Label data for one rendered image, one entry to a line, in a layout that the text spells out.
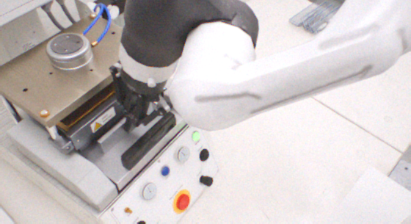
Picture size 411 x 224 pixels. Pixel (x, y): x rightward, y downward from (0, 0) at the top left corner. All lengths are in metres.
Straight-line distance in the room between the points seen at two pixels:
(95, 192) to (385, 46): 0.55
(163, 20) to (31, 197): 0.71
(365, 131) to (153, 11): 0.89
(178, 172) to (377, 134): 0.65
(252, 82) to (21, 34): 0.62
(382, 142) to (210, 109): 0.85
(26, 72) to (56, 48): 0.08
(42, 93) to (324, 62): 0.51
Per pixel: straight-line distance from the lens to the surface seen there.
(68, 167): 0.72
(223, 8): 0.43
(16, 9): 0.81
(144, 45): 0.46
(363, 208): 0.99
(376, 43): 0.35
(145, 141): 0.71
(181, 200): 0.86
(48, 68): 0.75
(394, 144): 1.18
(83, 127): 0.70
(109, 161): 0.74
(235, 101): 0.38
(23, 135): 0.80
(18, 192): 1.04
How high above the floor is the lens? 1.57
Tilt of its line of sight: 51 degrees down
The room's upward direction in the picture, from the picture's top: 5 degrees clockwise
